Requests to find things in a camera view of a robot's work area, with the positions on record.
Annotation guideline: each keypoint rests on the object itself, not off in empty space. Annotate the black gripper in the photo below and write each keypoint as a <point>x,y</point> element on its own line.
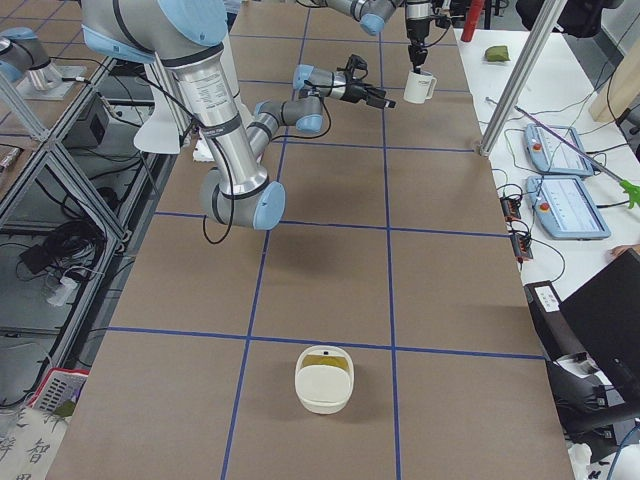
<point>355,91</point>
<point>415,24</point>

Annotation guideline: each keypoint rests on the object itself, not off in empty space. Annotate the white ribbed HOME mug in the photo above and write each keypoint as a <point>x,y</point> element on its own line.
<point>420,87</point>

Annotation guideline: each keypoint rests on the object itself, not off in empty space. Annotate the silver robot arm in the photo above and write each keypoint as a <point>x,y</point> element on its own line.
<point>187,38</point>
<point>373,15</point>

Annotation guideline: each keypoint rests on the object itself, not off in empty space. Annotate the red bottle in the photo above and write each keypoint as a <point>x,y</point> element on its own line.
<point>473,15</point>

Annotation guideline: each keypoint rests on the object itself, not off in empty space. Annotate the green cloth lump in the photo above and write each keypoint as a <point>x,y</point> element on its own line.
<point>497,54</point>

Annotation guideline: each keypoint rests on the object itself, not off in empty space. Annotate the upper teach pendant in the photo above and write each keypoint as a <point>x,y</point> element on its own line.
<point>547,155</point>

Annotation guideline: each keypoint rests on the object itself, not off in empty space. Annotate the teach pendant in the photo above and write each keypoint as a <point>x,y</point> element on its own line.
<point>564,208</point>
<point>547,155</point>

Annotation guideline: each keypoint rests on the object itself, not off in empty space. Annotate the lower teach pendant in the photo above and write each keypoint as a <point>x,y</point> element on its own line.
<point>564,208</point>

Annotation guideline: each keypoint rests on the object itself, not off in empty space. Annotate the green tipped grabber stick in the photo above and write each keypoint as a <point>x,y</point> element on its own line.
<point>630,189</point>

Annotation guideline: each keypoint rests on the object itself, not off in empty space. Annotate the cream plastic basket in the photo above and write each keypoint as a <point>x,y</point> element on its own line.
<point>324,379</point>

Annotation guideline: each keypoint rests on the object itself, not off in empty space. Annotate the black office chair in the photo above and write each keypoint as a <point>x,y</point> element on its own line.
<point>603,315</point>

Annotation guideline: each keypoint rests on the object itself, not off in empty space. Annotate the white storage crate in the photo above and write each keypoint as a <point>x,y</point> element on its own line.
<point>59,385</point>

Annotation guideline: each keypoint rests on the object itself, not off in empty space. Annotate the aluminium frame post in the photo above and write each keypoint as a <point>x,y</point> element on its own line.
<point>535,43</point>

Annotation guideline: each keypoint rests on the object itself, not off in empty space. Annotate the white camera stand base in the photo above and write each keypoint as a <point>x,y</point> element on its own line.
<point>202,152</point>

